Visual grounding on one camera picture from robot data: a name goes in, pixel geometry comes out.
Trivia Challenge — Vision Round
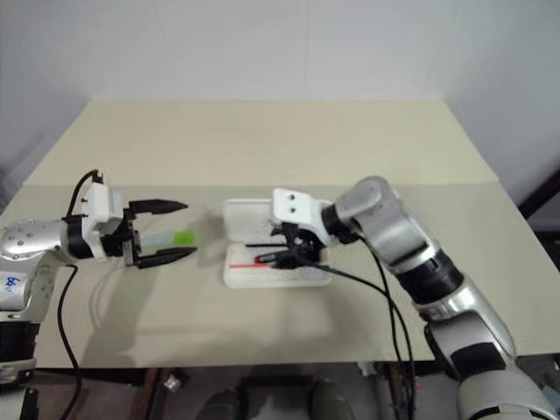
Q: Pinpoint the white translucent pencil case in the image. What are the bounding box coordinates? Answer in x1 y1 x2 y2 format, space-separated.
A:
221 198 334 290

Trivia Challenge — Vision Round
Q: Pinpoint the red marker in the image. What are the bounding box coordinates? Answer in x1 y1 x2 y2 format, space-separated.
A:
228 255 281 270

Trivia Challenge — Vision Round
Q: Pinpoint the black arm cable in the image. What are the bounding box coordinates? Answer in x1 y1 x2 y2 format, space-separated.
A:
57 169 106 420
304 258 406 420
356 234 421 420

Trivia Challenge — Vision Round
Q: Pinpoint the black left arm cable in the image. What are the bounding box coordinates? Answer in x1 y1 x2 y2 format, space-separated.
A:
57 169 106 420

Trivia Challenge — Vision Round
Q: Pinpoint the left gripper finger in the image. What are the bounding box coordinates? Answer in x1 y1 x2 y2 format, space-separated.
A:
136 247 199 270
129 199 190 220

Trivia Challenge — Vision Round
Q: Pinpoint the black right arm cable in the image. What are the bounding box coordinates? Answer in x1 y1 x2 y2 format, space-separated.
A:
356 234 421 420
304 258 406 420

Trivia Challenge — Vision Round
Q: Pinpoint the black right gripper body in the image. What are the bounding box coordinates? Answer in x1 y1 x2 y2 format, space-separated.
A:
270 221 328 267

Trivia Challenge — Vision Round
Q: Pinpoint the black stand frame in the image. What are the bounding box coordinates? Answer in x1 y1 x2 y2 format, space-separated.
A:
518 168 560 249

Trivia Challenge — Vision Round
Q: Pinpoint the brown table strut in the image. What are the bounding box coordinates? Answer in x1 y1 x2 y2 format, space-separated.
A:
137 367 165 420

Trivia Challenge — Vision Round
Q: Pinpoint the green capped marker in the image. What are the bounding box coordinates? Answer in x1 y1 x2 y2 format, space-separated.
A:
143 230 197 247

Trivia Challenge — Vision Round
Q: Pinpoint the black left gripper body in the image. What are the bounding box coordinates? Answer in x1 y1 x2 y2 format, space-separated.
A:
99 206 144 269

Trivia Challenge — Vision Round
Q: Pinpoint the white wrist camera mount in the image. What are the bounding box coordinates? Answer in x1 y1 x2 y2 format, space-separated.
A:
270 188 334 247
80 181 127 263

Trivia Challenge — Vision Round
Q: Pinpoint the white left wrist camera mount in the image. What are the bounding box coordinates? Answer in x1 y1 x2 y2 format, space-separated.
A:
80 181 127 263

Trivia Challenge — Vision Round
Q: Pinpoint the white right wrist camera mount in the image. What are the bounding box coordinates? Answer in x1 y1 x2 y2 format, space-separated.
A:
270 188 334 247

